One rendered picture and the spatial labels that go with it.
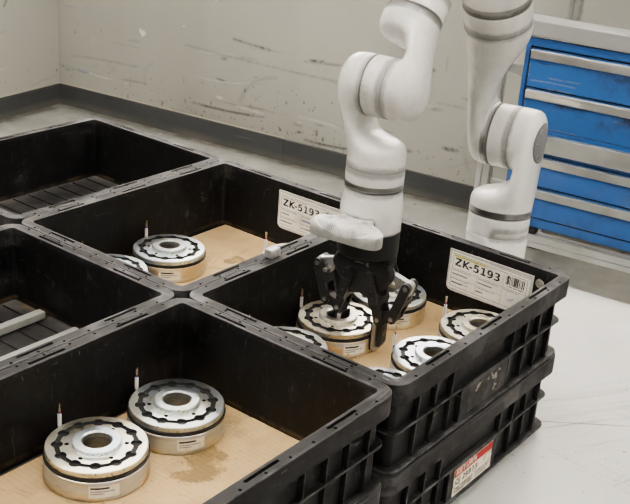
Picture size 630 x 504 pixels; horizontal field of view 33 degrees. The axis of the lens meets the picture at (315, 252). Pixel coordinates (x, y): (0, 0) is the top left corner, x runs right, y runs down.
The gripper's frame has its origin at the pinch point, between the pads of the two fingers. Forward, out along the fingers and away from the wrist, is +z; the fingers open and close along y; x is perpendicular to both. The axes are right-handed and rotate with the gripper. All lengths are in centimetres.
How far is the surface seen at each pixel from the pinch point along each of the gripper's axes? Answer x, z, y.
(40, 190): -15, 2, 68
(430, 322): -12.1, 2.2, -4.6
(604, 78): -188, 5, 23
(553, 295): -11.3, -6.9, -20.4
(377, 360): 1.7, 2.2, -3.8
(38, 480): 44.2, 2.3, 11.5
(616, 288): -235, 85, 18
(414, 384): 19.9, -7.2, -16.4
